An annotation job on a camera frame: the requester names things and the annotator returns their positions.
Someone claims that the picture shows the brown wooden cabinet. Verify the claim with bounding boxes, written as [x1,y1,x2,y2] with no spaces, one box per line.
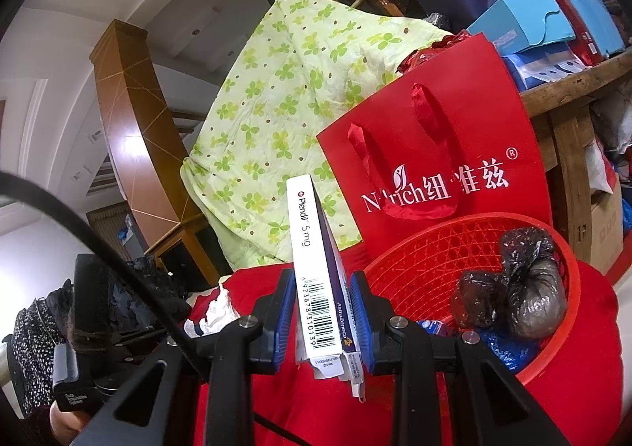
[90,19,223,286]

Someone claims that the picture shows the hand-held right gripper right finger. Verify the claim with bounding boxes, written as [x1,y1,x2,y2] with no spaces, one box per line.
[348,271,568,446]

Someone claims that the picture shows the black crumpled plastic bag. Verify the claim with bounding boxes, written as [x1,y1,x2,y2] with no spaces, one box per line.
[111,256,193,323]

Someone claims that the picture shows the small dark plastic bag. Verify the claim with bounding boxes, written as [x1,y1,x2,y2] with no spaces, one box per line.
[450,272,510,330]

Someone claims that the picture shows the wooden table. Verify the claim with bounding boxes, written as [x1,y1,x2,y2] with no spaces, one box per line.
[518,51,632,264]

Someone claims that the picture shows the red paper gift bag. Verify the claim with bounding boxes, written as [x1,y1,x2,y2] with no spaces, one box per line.
[316,34,554,242]

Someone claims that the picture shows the black white dotted cloth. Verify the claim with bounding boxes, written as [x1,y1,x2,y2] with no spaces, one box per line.
[12,278,75,422]

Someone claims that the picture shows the blue white patterned packet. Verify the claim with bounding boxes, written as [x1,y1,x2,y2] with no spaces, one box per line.
[504,44,588,92]

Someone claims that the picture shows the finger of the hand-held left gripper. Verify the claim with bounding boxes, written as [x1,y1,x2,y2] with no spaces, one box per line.
[118,322,171,353]

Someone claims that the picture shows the black cable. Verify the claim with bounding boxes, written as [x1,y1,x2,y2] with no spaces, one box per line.
[0,169,287,446]

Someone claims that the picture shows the large grey-black plastic bag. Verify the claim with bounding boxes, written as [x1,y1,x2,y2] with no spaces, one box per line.
[498,227,568,339]

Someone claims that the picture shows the red mesh plastic basket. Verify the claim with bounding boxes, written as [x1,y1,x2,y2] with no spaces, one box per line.
[363,214,581,388]

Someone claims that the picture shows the red shiny foil bag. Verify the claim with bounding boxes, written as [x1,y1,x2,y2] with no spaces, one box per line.
[399,29,470,74]

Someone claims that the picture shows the person's left forearm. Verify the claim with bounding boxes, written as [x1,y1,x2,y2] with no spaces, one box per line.
[22,404,56,446]

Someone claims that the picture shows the person's left hand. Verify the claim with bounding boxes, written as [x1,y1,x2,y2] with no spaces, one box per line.
[49,407,87,445]

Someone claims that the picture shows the brown cardboard box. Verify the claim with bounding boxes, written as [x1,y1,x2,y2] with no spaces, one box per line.
[590,180,625,259]

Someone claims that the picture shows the blue plastic bag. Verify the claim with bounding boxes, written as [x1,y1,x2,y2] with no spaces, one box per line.
[464,328,541,375]

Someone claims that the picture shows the light blue cardboard box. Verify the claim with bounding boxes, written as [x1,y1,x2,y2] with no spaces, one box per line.
[466,0,576,54]

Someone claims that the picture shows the red blanket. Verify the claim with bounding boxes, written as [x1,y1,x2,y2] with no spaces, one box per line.
[190,249,628,446]

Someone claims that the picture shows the green floral quilt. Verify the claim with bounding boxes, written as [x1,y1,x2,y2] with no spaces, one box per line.
[180,0,455,266]

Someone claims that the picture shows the brown slatted panel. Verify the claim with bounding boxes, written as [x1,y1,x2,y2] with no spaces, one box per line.
[86,202,149,254]

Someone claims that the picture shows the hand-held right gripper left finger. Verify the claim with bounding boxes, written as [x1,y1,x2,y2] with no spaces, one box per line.
[69,268,297,446]

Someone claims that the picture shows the white medicine box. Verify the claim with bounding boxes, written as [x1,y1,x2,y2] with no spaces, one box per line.
[286,174,369,402]

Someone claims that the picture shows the white crumpled plastic bag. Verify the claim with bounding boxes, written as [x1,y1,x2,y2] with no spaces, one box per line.
[182,285,244,339]

